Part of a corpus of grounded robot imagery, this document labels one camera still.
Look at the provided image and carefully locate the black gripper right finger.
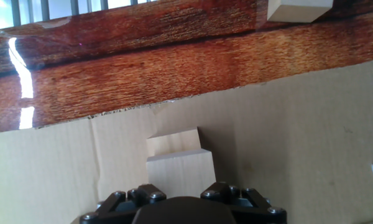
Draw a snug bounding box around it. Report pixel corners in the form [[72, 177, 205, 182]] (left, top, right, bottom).
[[200, 182, 288, 224]]

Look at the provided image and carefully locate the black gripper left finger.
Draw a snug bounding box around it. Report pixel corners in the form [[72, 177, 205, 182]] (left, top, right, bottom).
[[80, 183, 168, 224]]

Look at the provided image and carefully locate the reddish wood grain board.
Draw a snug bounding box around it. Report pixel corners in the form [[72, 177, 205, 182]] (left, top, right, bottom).
[[0, 0, 373, 224]]

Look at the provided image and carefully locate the brown cardboard sheet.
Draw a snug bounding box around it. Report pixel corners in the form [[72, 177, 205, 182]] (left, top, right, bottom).
[[0, 58, 373, 224]]

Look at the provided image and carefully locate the large wooden cube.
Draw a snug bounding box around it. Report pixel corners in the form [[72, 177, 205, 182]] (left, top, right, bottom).
[[145, 127, 202, 158], [266, 0, 334, 24], [145, 148, 217, 199]]

